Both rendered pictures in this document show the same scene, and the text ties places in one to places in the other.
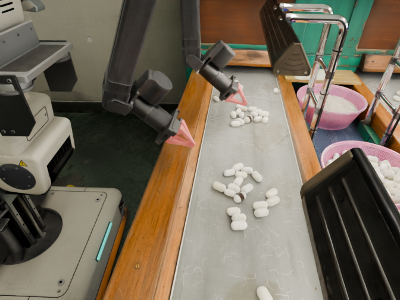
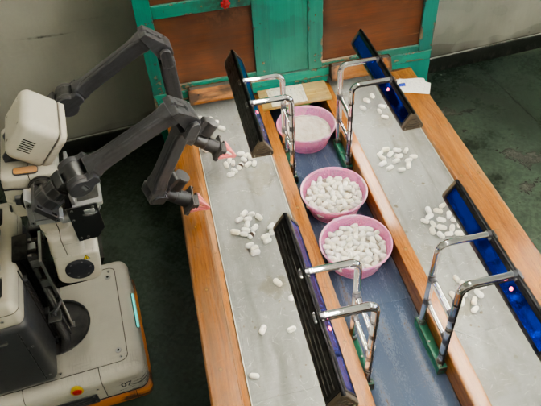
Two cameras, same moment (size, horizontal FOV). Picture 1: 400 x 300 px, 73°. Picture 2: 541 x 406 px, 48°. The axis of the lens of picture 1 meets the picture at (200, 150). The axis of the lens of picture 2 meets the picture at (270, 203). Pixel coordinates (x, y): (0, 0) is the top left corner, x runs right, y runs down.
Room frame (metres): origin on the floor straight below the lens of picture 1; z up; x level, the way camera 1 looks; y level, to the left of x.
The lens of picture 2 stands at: (-1.01, 0.25, 2.46)
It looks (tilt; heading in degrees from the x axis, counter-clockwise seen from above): 45 degrees down; 344
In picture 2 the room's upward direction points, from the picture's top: 4 degrees counter-clockwise
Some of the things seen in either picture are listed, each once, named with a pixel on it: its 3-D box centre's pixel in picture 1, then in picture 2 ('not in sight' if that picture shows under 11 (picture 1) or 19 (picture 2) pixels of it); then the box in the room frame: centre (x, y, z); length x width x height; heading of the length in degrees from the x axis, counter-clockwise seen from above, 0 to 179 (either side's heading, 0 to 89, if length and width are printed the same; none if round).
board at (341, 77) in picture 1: (319, 75); (294, 95); (1.22, -0.56, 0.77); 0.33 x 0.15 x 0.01; 83
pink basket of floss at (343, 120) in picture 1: (327, 107); (306, 130); (1.00, -0.53, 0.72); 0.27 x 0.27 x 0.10
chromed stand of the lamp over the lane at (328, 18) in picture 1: (293, 82); (269, 131); (0.85, -0.31, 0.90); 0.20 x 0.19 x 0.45; 173
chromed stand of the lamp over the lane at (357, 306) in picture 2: not in sight; (337, 330); (-0.11, -0.19, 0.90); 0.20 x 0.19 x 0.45; 173
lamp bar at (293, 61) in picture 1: (278, 24); (245, 98); (0.87, -0.24, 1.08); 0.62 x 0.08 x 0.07; 173
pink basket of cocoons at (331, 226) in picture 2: not in sight; (355, 249); (0.28, -0.44, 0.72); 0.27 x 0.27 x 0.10
